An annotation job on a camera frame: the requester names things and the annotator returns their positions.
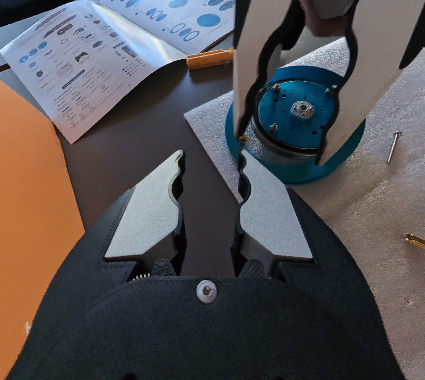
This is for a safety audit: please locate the brass standoff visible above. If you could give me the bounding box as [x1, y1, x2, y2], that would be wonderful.
[404, 233, 425, 249]

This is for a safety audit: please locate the orange handled screwdriver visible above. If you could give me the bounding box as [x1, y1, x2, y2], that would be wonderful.
[186, 48, 236, 71]

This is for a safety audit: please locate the blue disc with bearing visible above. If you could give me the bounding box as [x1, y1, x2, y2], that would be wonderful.
[254, 80, 340, 158]

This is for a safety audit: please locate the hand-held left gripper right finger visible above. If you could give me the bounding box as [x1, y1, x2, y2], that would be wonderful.
[231, 148, 315, 272]

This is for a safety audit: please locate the blue round metal base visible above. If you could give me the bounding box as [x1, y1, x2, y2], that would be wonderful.
[225, 64, 367, 186]

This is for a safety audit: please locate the orange cardboard box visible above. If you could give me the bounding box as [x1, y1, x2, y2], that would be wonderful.
[0, 80, 87, 380]

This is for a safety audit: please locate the white foam sheet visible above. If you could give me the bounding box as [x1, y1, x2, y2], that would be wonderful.
[184, 35, 425, 380]

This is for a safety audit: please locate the printed instruction booklet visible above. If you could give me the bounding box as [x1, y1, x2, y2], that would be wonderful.
[0, 0, 240, 144]

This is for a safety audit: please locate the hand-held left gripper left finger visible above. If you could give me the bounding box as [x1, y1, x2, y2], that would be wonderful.
[104, 150, 186, 265]

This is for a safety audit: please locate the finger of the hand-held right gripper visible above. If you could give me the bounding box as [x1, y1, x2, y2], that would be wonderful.
[232, 0, 306, 149]
[318, 0, 425, 166]

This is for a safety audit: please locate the silver screw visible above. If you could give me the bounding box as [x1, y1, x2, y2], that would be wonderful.
[387, 130, 403, 164]

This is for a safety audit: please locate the dark grey desk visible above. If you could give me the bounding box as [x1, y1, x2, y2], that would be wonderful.
[0, 11, 425, 380]

